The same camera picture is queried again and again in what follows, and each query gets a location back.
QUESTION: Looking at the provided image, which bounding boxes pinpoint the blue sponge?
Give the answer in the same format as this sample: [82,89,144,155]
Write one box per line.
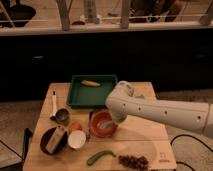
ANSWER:
[135,95,145,99]

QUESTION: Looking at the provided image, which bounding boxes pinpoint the beige box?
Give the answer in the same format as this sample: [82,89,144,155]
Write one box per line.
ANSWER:
[45,126,66,154]

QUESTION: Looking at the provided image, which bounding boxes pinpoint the green plastic tray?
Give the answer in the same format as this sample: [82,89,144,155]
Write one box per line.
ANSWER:
[67,75,117,109]

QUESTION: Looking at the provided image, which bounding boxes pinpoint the dark red grapes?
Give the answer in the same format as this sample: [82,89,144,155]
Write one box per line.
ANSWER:
[118,155,149,171]

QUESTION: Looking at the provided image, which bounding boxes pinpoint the yellow corn cob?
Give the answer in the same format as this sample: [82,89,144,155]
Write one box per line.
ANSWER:
[81,80,101,87]

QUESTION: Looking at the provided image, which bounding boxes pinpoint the orange fruit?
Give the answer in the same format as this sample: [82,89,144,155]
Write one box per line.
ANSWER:
[68,122,82,133]

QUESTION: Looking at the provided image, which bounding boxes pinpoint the grey blue towel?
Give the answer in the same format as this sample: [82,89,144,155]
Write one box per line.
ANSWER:
[99,120,113,129]

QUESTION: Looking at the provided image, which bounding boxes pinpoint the metal cup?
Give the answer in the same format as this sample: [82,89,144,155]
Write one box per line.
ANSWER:
[55,108,70,125]

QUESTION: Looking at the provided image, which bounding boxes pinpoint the black cable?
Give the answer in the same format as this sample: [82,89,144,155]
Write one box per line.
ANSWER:
[170,133,213,171]

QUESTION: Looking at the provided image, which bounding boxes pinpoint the red bowl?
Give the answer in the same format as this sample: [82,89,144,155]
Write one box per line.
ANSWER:
[89,110,117,138]

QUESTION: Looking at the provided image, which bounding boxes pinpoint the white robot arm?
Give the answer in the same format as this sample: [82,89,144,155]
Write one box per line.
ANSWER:
[105,81,213,139]

